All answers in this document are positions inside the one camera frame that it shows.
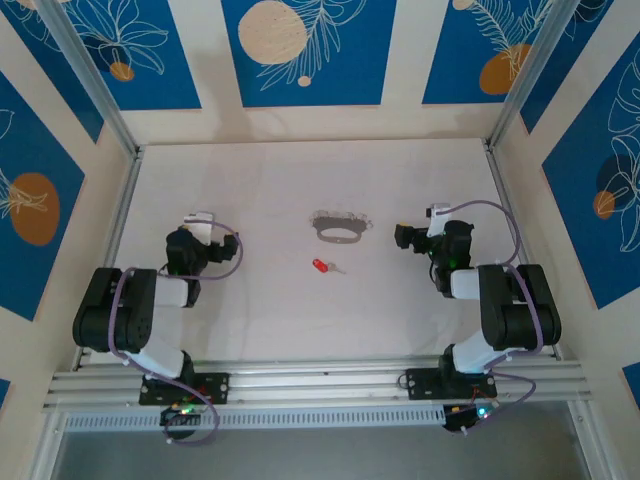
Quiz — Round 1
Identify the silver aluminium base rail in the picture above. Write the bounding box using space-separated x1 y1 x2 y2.
42 355 594 415

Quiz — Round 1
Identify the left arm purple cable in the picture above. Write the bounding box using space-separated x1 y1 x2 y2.
108 219 245 447

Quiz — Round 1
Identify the silver aluminium side rail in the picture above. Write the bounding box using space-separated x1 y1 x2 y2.
73 145 146 372
483 142 561 361

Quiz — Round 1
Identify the silver carabiner with key rings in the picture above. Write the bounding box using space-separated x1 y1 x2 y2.
308 209 377 247

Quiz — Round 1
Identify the silver aluminium frame leg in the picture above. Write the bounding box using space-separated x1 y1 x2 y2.
567 399 609 480
27 412 69 480

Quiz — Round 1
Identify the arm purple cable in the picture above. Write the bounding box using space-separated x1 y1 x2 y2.
108 219 245 447
447 199 546 436

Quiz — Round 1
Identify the white table cloth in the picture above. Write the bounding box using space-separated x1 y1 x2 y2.
82 143 556 362

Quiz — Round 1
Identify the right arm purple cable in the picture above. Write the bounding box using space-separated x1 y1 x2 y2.
447 199 546 436

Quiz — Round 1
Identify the key with red tag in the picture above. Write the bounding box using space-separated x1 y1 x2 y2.
310 257 348 276

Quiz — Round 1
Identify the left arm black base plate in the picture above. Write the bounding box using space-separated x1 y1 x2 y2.
138 372 232 406

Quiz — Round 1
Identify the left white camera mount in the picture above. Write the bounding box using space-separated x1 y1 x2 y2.
192 219 215 246

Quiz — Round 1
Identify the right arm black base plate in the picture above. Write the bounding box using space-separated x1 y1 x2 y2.
404 367 499 401

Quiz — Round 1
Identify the grey slotted cable duct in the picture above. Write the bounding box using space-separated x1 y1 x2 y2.
63 403 447 434

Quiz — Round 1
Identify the silver aluminium frame post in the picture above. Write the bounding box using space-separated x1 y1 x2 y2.
35 0 145 160
482 0 577 151

